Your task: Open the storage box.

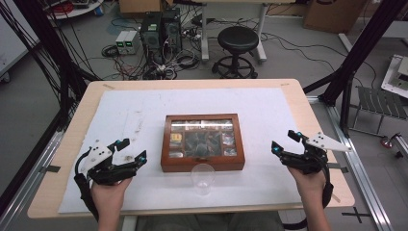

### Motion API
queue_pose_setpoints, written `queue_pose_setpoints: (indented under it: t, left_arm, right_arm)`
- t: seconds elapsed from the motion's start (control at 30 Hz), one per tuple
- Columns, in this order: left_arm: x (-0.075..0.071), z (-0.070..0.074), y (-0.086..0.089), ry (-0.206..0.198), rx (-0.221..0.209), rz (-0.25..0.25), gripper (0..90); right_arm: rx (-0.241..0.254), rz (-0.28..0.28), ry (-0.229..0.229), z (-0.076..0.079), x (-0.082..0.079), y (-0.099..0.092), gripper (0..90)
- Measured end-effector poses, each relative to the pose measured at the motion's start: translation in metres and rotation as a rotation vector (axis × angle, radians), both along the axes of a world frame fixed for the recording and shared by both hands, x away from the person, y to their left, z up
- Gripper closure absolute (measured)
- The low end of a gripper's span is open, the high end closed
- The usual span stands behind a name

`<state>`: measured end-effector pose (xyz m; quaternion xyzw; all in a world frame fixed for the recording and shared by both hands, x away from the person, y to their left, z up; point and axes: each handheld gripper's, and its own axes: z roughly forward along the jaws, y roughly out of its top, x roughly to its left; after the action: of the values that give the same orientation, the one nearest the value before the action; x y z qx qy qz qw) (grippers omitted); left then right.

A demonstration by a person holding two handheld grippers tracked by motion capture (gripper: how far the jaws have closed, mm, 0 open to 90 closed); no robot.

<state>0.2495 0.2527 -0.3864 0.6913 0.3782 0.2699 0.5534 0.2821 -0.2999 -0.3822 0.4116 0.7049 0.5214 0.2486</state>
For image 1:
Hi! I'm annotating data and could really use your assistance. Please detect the wooden box with glass lid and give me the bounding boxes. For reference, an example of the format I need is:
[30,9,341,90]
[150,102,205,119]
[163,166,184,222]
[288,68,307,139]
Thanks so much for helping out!
[160,113,246,173]

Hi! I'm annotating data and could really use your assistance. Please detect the black round stool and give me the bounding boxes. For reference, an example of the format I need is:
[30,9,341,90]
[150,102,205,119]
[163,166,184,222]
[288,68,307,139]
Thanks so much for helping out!
[211,25,261,80]

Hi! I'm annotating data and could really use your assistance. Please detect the pile of mesh tea bags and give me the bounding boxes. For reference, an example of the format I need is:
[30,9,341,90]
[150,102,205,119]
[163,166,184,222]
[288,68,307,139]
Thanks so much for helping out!
[184,130,223,158]

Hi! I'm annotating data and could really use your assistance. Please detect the clear glass cup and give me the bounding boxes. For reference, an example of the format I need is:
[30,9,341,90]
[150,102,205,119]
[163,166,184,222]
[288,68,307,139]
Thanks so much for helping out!
[190,163,217,196]

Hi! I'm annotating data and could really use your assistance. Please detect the white metal panel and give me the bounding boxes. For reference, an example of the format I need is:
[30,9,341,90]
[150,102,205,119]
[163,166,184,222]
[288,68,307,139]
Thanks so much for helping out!
[380,54,408,99]

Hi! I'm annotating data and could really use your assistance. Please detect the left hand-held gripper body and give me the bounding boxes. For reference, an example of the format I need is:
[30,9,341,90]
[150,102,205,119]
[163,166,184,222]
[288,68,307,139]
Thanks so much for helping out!
[79,140,142,187]

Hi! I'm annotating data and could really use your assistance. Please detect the aluminium rail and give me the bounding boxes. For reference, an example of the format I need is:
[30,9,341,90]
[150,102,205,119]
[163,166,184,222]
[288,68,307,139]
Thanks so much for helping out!
[0,129,65,231]
[305,95,395,231]

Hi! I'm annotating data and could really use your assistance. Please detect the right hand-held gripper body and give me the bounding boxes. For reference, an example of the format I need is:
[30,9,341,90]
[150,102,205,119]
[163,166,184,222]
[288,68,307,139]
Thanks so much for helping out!
[279,131,352,176]

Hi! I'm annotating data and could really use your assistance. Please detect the white desk frame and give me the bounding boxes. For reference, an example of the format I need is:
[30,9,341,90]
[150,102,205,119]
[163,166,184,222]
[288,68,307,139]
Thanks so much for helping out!
[199,0,269,64]

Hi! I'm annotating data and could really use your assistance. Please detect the white power supply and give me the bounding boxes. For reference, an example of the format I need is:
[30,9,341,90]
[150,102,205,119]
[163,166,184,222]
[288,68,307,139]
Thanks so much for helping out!
[123,30,142,56]
[115,30,130,56]

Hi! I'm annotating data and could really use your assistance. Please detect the tangle of floor cables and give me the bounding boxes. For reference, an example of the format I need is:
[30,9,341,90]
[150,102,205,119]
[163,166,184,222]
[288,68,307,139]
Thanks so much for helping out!
[101,44,200,81]

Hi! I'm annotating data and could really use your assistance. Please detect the black sleeved cable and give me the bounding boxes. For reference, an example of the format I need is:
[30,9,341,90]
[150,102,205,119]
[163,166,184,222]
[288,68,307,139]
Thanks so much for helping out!
[283,159,335,231]
[73,148,101,223]

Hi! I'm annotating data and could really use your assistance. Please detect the person's left hand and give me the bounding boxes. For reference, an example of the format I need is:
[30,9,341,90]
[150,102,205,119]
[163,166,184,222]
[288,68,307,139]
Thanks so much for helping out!
[90,176,134,213]

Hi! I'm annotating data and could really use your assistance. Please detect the black tape strip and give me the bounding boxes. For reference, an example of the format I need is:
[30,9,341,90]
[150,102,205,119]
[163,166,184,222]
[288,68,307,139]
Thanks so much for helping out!
[326,162,349,174]
[39,165,62,174]

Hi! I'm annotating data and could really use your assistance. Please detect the person's right hand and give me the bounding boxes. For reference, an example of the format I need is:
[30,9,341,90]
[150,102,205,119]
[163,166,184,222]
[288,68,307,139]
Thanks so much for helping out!
[287,167,327,203]

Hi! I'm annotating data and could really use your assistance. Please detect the large cardboard box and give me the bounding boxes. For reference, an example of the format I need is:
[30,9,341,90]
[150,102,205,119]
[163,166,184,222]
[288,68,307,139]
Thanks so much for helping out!
[302,0,369,35]

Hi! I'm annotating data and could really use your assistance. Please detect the black frame post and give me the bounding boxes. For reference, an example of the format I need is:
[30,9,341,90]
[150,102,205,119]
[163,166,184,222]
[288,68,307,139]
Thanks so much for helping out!
[12,0,100,109]
[302,0,399,108]

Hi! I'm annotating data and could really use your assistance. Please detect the black computer tower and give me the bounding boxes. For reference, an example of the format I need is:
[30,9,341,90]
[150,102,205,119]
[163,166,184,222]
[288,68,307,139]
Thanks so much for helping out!
[140,12,164,65]
[161,7,184,53]

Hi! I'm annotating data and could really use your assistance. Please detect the grey slatted folding chair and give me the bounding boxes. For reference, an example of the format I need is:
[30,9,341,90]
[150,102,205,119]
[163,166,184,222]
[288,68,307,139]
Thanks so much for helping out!
[348,85,408,139]

